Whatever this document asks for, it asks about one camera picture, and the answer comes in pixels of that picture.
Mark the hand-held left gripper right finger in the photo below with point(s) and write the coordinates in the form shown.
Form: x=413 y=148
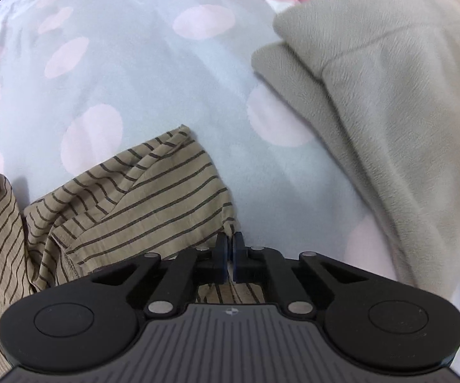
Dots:
x=236 y=259

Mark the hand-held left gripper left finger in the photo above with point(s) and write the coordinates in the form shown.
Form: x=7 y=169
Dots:
x=222 y=255

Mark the brown striped shirt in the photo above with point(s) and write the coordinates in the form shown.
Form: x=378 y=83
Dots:
x=154 y=207

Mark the polka dot bed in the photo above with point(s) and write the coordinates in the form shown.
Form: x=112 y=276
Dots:
x=154 y=68

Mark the beige fleece blanket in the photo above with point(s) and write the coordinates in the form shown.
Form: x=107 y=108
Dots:
x=393 y=107

